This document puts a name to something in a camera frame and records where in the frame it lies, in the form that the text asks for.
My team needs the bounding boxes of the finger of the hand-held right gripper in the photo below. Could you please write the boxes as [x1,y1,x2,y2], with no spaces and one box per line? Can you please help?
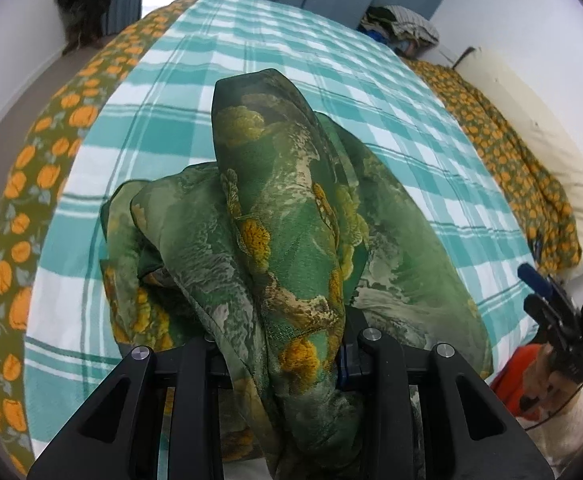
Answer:
[517,263,579,318]
[524,294,579,346]

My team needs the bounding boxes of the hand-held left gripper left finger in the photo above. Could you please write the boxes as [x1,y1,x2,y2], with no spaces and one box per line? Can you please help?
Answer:
[26,337,232,480]

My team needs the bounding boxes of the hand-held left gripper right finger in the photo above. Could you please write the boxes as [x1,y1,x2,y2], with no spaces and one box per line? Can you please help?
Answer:
[339,310,552,480]

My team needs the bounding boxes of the green landscape print jacket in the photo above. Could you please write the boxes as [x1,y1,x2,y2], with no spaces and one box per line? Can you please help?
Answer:
[99,67,495,480]

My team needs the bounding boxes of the pile of clothes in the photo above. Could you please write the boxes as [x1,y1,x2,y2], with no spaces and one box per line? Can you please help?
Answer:
[359,5,439,56]

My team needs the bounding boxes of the dark hanging clothes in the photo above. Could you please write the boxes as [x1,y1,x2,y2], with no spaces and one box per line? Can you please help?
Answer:
[54,0,122,56]

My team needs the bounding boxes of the orange white fleece cloth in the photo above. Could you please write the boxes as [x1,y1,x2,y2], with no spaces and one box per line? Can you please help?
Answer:
[489,342,583,471]

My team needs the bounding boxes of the cream pillow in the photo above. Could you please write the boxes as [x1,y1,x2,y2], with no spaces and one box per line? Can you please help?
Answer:
[454,47,583,286]

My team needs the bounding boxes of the orange floral bedsheet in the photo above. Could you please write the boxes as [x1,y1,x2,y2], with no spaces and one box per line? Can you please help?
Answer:
[0,0,202,476]

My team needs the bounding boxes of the teal plaid blanket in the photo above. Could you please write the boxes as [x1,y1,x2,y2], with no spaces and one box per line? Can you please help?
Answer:
[24,0,547,461]

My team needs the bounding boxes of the black cable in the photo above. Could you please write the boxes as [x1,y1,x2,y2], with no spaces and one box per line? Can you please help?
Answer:
[519,382,583,431]

